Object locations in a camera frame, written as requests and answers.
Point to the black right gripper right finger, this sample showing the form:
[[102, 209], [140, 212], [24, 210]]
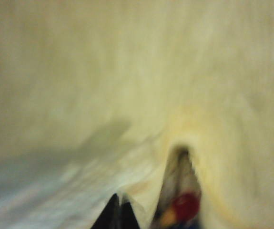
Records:
[[128, 217]]

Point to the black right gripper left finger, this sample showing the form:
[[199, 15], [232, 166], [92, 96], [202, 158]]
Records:
[[111, 214]]

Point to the white cloth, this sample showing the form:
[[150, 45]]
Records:
[[103, 71]]

